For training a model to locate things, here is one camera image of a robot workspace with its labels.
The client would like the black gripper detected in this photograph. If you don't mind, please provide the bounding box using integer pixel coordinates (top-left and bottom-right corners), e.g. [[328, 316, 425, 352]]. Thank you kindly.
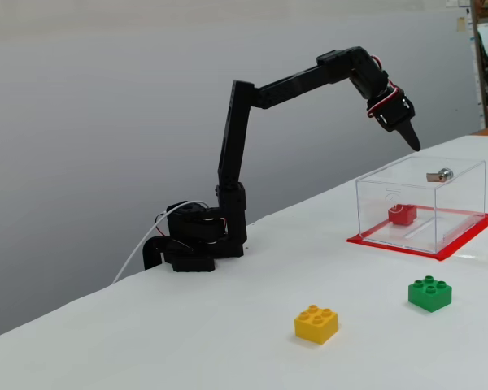
[[368, 89, 422, 153]]

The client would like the red lego brick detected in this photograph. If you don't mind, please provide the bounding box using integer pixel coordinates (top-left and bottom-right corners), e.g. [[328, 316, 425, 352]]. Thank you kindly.
[[387, 202, 418, 227]]

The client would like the silver box lock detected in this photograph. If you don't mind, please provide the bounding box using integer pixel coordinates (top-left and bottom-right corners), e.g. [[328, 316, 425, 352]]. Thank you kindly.
[[425, 167, 455, 184]]

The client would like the transparent plastic box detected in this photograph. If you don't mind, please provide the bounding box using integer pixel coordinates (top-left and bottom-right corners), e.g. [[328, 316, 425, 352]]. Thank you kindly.
[[355, 156, 487, 256]]

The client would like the green lego brick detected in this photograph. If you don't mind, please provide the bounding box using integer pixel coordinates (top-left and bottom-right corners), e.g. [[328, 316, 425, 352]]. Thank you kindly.
[[407, 275, 453, 314]]

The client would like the yellow lego brick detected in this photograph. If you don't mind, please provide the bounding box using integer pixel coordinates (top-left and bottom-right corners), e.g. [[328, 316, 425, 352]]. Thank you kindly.
[[294, 304, 339, 346]]

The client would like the black table clamp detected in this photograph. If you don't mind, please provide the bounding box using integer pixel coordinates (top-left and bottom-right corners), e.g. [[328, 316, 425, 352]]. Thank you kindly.
[[142, 236, 172, 271]]

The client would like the red white gripper servo wire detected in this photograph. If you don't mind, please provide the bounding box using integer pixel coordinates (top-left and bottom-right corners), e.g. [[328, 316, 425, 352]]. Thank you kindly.
[[367, 83, 404, 119]]

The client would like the red tape frame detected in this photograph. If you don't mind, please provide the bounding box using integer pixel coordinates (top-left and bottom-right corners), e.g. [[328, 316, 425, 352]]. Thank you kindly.
[[346, 205, 488, 263]]

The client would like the white cable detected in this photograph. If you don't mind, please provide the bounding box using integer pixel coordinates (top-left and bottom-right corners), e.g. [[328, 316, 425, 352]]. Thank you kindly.
[[112, 200, 208, 285]]

